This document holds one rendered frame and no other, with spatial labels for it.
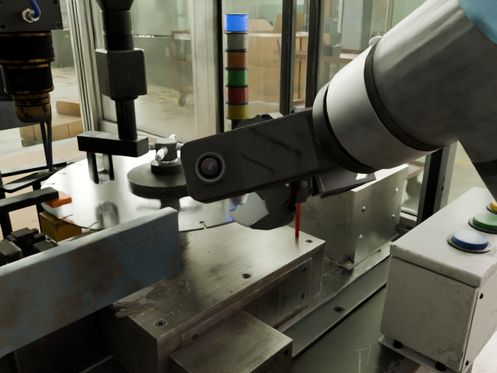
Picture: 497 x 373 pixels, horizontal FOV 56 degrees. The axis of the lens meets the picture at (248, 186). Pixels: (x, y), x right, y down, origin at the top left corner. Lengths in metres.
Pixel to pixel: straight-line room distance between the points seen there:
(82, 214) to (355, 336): 0.39
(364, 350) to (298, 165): 0.39
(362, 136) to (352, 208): 0.48
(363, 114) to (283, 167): 0.08
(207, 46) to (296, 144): 0.91
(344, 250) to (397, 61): 0.57
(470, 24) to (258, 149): 0.16
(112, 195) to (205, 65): 0.69
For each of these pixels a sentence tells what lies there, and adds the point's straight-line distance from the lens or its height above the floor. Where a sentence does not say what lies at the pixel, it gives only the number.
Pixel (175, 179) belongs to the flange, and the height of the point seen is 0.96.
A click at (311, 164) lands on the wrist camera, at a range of 0.33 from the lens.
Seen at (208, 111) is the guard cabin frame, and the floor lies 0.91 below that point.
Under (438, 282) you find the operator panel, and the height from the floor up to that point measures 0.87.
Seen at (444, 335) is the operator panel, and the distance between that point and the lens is 0.63.
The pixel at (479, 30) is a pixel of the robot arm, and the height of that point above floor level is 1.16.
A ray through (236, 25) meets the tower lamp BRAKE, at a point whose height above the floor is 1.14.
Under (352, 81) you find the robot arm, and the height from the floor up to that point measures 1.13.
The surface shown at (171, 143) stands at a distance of 0.62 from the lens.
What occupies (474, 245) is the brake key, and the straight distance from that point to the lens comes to 0.62.
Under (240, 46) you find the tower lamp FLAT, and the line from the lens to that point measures 0.88.
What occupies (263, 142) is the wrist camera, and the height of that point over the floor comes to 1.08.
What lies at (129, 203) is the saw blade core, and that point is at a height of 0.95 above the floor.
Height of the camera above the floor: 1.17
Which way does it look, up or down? 21 degrees down
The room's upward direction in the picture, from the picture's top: straight up
